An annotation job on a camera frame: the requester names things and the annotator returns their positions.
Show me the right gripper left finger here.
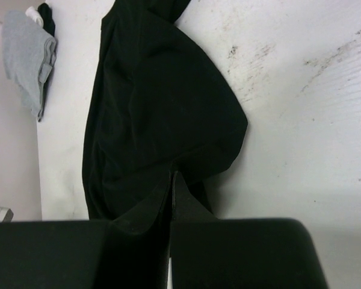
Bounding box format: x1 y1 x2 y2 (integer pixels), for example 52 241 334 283
0 175 171 288

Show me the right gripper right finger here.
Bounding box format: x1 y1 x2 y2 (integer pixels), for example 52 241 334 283
170 172 328 288

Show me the black tank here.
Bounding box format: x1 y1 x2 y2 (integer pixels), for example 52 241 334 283
82 1 247 220
37 3 55 37

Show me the folded grey tank top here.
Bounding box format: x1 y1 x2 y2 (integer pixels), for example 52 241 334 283
2 10 57 121

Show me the folded black tank top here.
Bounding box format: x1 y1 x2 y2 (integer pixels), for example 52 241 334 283
37 3 55 37

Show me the folded white tank top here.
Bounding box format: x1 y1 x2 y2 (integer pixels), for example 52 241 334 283
25 6 44 28

